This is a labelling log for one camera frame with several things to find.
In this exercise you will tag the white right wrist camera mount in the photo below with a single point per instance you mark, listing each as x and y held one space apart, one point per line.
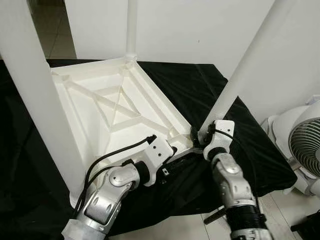
220 132

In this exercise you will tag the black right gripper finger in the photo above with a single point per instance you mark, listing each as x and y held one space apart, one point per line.
194 136

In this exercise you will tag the white plastic children table top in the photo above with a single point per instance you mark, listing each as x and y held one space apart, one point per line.
125 100

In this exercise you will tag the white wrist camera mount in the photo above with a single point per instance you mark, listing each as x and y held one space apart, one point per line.
220 132
159 149

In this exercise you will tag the black metal table leg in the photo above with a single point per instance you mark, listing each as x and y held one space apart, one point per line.
215 215

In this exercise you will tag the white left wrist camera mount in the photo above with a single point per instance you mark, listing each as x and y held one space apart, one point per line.
159 149

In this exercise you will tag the black table cloth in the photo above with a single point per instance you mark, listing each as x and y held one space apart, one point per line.
255 155

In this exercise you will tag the white pedestal fan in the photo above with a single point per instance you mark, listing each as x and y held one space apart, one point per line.
300 145

